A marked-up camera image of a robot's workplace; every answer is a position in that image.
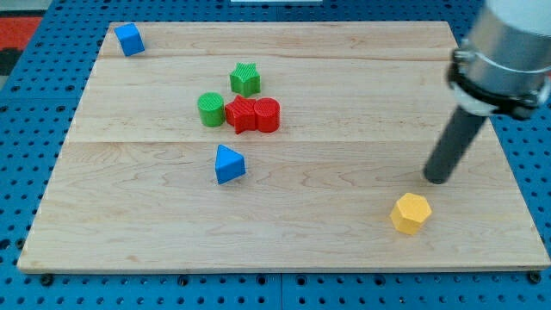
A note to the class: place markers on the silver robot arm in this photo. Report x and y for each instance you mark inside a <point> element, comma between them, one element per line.
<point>502,66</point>

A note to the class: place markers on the blue triangle block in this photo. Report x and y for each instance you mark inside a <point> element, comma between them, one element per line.
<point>228,164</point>

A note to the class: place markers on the red cylinder block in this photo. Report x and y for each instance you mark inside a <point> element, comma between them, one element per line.
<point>267,111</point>

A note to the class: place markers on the wooden board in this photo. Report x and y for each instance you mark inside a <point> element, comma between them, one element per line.
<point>134,189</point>

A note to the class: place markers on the red star block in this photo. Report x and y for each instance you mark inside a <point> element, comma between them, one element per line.
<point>241,115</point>

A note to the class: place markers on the green star block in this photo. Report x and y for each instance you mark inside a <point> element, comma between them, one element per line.
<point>245,79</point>

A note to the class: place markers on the green cylinder block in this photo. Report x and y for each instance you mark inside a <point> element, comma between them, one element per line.
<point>211,109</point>

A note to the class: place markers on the yellow hexagon block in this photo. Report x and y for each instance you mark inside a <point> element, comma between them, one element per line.
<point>410,212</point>

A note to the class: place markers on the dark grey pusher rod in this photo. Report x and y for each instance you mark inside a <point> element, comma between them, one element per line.
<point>453,143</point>

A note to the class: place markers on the blue cube block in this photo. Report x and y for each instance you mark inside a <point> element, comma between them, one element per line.
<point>130,39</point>

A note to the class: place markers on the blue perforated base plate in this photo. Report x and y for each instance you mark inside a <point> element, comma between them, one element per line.
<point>40,96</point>

